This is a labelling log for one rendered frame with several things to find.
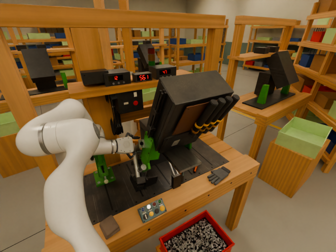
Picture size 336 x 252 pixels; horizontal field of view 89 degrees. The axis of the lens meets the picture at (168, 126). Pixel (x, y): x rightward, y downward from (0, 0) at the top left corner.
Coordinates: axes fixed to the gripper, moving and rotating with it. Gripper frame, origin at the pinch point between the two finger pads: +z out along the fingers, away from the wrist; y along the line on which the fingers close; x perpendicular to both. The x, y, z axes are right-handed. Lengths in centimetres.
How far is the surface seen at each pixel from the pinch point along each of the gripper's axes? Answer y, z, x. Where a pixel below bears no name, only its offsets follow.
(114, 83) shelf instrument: 36.2, -15.6, -12.1
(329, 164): -51, 281, -8
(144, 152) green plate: -5.7, 2.8, -0.4
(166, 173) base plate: -20.7, 24.0, 12.3
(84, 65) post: 47, -31, -10
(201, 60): 360, 406, 256
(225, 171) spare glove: -28, 61, -11
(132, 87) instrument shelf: 33.9, -4.9, -13.1
